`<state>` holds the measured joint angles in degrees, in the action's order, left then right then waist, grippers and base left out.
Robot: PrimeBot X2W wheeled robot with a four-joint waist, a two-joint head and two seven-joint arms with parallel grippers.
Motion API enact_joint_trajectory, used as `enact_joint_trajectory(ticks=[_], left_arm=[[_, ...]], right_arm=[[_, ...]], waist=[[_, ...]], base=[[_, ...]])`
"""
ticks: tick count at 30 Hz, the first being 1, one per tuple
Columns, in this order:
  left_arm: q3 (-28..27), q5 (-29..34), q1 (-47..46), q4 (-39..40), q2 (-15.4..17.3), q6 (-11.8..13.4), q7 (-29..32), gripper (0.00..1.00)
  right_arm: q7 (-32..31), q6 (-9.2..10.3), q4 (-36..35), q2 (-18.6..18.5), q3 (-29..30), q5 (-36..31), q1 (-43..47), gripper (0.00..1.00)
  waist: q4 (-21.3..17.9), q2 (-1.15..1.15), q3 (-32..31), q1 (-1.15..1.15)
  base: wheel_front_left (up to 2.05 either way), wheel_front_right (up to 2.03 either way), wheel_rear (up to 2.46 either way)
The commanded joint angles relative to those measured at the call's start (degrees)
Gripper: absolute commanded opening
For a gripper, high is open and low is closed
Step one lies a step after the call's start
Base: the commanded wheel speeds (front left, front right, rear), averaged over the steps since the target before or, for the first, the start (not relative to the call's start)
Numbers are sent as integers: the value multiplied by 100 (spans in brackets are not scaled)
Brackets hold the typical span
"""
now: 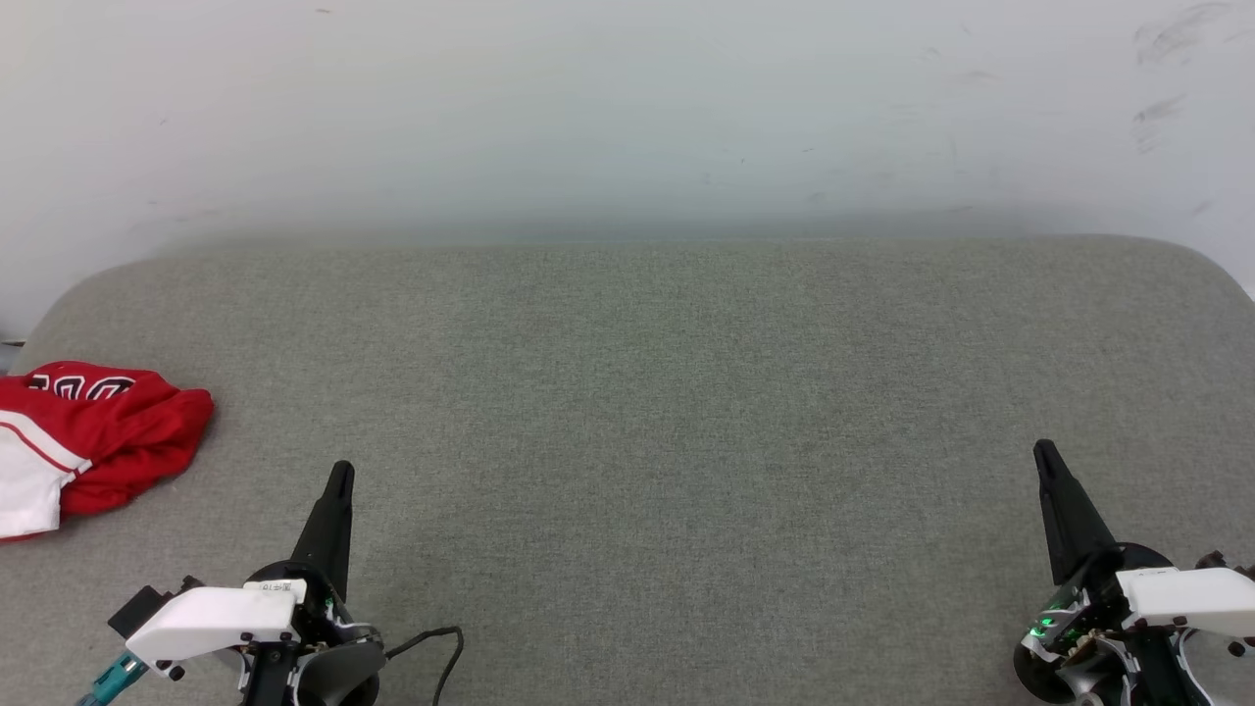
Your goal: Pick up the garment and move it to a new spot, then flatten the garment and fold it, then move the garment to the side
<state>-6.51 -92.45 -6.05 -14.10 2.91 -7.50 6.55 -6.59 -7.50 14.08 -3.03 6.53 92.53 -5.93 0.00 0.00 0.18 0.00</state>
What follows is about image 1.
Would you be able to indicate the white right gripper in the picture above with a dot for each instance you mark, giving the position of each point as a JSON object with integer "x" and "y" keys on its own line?
{"x": 1186, "y": 598}

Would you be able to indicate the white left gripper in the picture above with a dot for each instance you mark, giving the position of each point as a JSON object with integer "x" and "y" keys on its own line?
{"x": 211, "y": 618}

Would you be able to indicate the red and white basketball jersey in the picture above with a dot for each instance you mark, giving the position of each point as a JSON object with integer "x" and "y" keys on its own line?
{"x": 127, "y": 431}

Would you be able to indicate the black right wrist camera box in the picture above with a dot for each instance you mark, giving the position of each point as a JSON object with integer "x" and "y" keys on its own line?
{"x": 1221, "y": 564}

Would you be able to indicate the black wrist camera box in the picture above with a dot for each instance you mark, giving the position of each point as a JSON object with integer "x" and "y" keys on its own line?
{"x": 1221, "y": 564}
{"x": 142, "y": 608}

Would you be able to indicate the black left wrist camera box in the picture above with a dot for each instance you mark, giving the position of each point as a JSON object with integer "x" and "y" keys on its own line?
{"x": 142, "y": 608}

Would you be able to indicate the teal left camera connector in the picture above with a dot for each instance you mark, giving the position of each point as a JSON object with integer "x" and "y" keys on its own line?
{"x": 113, "y": 677}

